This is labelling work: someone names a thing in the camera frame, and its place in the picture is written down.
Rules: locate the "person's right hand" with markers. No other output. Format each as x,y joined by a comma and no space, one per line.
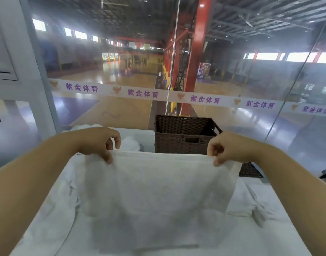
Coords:
229,146

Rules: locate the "red steel column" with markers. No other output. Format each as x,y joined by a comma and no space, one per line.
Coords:
196,50

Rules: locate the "brown wicker tray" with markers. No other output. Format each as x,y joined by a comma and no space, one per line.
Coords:
250,170

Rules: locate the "white cabinet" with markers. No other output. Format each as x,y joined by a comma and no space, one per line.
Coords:
16,58

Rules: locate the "crumpled white towel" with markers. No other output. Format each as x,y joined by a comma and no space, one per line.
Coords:
57,199

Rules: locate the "person's left forearm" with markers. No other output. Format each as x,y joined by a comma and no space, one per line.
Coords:
29,183

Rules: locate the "person's left hand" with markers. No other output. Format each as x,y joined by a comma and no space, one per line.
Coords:
94,141

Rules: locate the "brown wicker basket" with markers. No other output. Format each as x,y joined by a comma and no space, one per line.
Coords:
184,135

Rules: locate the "person's right forearm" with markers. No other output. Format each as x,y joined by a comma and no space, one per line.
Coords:
293,189

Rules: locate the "knotted white cloth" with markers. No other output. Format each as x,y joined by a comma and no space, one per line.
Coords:
255,205

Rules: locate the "person's left thumb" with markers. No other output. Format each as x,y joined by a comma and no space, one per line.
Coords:
108,158

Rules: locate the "person's right thumb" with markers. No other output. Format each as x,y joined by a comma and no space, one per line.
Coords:
220,160

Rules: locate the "white towel heap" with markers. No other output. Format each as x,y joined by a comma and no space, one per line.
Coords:
129,143

